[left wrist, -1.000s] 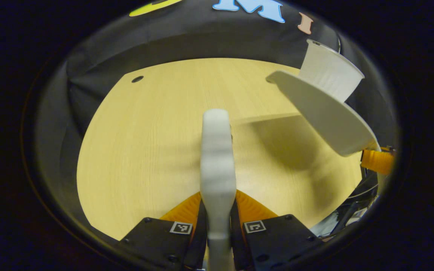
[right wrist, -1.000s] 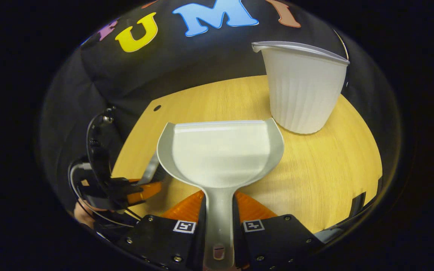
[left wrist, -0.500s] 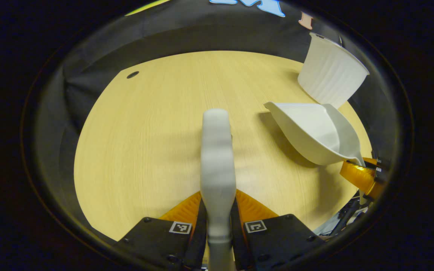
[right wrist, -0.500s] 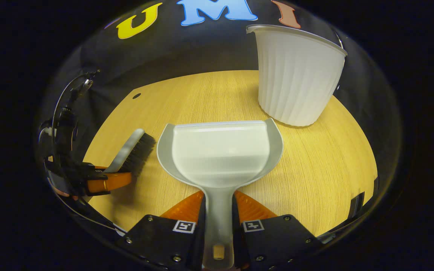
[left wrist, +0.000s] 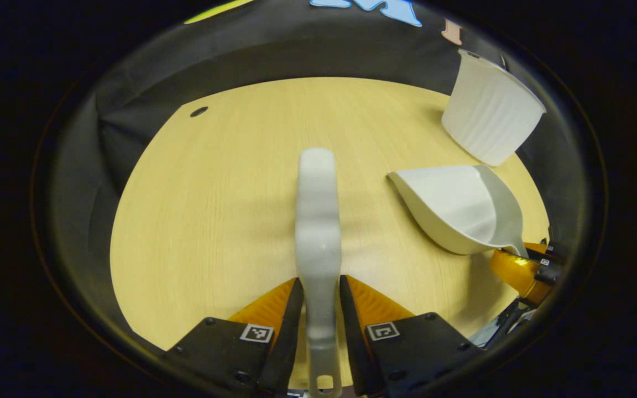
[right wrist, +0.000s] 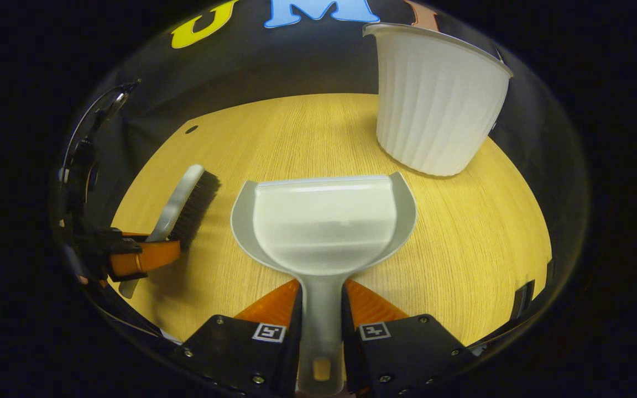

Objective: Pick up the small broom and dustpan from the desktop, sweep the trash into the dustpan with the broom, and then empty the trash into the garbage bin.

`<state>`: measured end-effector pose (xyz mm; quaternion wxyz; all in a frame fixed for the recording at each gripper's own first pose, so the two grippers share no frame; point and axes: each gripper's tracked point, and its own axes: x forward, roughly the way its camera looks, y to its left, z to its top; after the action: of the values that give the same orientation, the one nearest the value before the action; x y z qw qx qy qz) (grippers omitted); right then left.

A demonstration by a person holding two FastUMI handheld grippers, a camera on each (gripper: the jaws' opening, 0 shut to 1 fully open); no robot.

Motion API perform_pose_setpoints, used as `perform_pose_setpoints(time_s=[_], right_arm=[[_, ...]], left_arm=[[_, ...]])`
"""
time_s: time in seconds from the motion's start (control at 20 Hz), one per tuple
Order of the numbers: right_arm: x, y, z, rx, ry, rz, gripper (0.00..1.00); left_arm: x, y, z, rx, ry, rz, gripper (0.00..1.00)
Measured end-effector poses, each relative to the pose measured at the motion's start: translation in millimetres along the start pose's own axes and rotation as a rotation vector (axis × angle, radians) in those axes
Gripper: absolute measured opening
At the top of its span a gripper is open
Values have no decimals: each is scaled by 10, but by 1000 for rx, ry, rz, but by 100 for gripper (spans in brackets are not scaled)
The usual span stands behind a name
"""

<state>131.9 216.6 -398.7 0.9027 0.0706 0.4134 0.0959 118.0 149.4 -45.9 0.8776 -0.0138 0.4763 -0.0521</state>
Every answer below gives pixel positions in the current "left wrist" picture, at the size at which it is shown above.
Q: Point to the white plastic dustpan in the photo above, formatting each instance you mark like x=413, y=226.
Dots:
x=451, y=204

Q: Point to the small white broom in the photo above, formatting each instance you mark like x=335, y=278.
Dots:
x=318, y=232

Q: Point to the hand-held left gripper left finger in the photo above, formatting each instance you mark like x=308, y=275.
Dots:
x=288, y=342

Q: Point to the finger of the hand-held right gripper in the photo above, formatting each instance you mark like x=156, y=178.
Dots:
x=517, y=273
x=552, y=250

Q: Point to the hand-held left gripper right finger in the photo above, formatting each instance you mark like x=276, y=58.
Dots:
x=354, y=342

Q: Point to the wooden desktop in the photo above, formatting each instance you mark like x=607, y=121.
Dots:
x=213, y=193

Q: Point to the white ribbed garbage bin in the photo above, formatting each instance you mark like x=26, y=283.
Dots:
x=490, y=116

